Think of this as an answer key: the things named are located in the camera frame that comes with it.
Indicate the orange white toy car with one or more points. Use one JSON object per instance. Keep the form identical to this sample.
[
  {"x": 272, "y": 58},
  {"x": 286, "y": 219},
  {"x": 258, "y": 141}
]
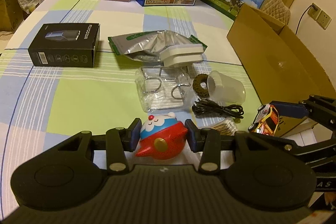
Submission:
[{"x": 266, "y": 121}]

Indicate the plaid bed sheet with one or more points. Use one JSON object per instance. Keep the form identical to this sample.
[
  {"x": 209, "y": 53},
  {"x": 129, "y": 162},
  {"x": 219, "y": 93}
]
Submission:
[{"x": 42, "y": 106}]

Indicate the wall socket with plug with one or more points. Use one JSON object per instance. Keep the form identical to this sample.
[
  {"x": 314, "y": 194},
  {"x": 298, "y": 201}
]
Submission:
[{"x": 316, "y": 14}]

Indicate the quilted beige cushion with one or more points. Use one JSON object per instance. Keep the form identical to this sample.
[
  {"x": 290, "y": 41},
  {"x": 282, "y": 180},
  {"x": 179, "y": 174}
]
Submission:
[{"x": 276, "y": 9}]

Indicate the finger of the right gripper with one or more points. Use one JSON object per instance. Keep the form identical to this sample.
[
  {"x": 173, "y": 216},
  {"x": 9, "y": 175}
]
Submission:
[{"x": 292, "y": 110}]

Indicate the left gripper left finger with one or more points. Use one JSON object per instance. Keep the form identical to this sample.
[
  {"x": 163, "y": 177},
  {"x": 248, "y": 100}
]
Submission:
[{"x": 120, "y": 140}]

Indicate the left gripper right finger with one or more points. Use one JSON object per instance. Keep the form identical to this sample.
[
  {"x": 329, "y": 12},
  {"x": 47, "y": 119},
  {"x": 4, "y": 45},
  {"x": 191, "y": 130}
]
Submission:
[{"x": 207, "y": 141}]

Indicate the silver green tea pouch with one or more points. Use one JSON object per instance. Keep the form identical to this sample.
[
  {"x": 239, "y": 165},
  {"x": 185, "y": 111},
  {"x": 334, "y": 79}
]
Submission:
[{"x": 146, "y": 46}]

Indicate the white plastic adapter block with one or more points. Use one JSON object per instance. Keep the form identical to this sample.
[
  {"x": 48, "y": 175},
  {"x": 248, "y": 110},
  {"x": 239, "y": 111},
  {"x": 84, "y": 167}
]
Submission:
[{"x": 181, "y": 55}]

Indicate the black razor box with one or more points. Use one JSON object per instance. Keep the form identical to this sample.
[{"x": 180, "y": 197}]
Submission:
[{"x": 65, "y": 45}]

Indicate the clear bag with hooks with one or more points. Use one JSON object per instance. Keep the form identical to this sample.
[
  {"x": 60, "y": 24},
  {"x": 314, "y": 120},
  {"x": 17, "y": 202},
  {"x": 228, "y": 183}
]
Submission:
[{"x": 161, "y": 89}]

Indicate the brown cardboard box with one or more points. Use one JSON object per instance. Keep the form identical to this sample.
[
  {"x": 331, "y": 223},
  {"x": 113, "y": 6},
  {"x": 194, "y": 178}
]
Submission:
[{"x": 279, "y": 65}]

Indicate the translucent plastic cup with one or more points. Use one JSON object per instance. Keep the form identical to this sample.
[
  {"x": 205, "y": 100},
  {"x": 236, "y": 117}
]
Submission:
[{"x": 224, "y": 89}]

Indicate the red blue cartoon toy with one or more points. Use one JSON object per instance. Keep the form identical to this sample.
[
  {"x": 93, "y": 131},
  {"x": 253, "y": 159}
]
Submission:
[{"x": 162, "y": 137}]

